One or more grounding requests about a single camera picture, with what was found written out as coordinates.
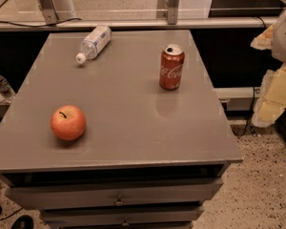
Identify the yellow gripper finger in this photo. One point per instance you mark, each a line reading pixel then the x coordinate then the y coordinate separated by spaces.
pixel 271 103
pixel 264 40

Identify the clear plastic water bottle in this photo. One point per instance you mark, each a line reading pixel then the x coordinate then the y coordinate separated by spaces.
pixel 94 43

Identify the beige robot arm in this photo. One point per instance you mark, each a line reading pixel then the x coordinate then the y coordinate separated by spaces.
pixel 278 49

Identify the red apple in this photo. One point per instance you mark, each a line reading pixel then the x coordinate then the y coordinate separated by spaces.
pixel 68 123

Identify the small background water bottle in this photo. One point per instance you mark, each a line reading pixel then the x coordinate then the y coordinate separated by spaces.
pixel 5 88

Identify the red Coca-Cola can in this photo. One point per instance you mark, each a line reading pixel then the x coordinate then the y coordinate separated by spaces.
pixel 172 60

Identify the upper grey drawer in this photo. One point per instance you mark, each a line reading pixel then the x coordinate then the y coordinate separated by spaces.
pixel 115 194

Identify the grey drawer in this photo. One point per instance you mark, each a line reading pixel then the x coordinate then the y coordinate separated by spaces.
pixel 121 216
pixel 115 194

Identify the lower grey drawer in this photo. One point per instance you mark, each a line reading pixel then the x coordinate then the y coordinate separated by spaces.
pixel 121 216

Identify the grey drawer cabinet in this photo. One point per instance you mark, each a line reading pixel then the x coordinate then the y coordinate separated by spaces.
pixel 136 131

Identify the metal railing post right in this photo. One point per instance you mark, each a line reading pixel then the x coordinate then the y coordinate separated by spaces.
pixel 167 9

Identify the metal railing post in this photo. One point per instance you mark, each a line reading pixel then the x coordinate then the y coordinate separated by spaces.
pixel 167 9
pixel 48 10

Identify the metal railing post left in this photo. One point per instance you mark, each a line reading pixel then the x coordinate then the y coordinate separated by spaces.
pixel 48 10

